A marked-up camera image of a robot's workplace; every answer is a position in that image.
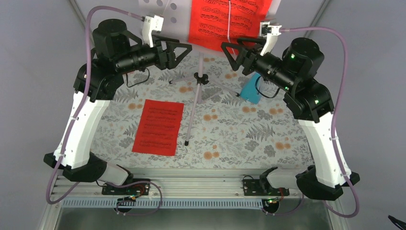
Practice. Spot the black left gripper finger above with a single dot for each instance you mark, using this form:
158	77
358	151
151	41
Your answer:
157	40
176	52

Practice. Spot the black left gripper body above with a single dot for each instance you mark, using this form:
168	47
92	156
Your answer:
129	63

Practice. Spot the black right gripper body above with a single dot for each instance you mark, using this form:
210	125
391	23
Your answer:
278	76

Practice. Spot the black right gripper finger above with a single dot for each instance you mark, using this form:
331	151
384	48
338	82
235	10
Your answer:
240	59
256	44

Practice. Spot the white tripod music stand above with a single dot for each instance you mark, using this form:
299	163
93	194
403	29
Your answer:
176	14

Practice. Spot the blue metronome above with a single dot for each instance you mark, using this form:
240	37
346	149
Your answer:
249	92

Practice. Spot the red sheet music page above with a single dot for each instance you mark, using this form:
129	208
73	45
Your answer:
213	22
158	129

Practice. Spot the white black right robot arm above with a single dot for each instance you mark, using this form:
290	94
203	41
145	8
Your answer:
311	105

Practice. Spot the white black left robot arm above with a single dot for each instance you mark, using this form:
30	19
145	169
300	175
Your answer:
116	53

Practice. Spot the floral patterned table mat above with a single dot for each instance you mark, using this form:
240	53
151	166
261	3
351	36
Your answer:
223	131

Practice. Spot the black object at corner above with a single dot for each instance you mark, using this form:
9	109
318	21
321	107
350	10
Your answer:
398	223

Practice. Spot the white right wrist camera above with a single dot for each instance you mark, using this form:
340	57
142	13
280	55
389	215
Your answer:
269	30

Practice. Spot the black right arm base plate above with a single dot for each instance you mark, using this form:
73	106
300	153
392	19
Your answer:
254	187

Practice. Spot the aluminium front rail frame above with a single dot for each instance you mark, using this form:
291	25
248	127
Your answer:
293	213

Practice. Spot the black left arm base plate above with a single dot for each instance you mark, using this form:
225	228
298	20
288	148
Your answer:
139	189

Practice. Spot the perforated blue-grey cable duct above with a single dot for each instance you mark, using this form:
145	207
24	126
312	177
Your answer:
171	203

